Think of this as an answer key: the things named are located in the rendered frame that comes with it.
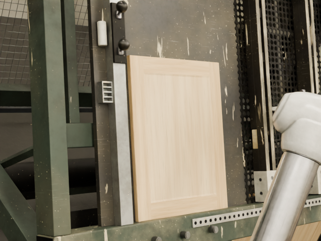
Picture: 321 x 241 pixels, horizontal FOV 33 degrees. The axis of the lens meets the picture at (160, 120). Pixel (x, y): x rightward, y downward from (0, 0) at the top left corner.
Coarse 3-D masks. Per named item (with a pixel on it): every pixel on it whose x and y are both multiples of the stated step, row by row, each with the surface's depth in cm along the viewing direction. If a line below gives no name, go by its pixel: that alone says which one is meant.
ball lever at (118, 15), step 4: (120, 0) 171; (116, 4) 171; (120, 4) 170; (124, 4) 170; (116, 8) 172; (120, 8) 170; (124, 8) 171; (116, 12) 181; (120, 12) 178; (116, 16) 181; (120, 16) 181
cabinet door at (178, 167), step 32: (128, 64) 188; (160, 64) 197; (192, 64) 207; (160, 96) 196; (192, 96) 206; (160, 128) 195; (192, 128) 204; (160, 160) 194; (192, 160) 203; (224, 160) 214; (160, 192) 192; (192, 192) 202; (224, 192) 212
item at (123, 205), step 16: (112, 0) 182; (112, 64) 181; (112, 80) 181; (112, 112) 181; (112, 128) 181; (112, 144) 181; (128, 144) 182; (112, 160) 181; (128, 160) 182; (112, 176) 181; (128, 176) 181; (128, 192) 181; (128, 208) 180; (128, 224) 180
